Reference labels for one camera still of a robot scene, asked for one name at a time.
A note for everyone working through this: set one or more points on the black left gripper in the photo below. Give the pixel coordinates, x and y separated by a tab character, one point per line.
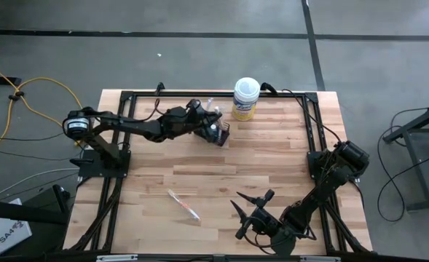
181	122

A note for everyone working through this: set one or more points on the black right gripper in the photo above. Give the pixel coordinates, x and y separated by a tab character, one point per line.
263	220

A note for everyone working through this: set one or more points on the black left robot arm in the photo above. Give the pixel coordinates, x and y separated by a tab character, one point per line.
126	125

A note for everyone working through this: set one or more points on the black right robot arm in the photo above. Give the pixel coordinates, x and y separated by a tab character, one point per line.
323	189

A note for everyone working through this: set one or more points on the yellow Lysol wipes canister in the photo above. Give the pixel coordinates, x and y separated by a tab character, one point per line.
246	94

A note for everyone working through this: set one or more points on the black stand with bar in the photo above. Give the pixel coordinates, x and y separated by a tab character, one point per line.
17	213

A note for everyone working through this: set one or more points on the white printed cardboard box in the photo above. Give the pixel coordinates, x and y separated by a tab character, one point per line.
3	233

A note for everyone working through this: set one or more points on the black aluminium table frame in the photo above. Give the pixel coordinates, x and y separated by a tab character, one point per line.
181	94

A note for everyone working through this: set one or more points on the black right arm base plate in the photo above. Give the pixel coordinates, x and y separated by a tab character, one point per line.
313	165

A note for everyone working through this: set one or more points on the silver metal bracket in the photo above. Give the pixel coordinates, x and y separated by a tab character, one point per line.
116	258
319	259

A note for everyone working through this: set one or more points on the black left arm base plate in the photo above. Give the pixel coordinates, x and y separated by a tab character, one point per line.
97	171

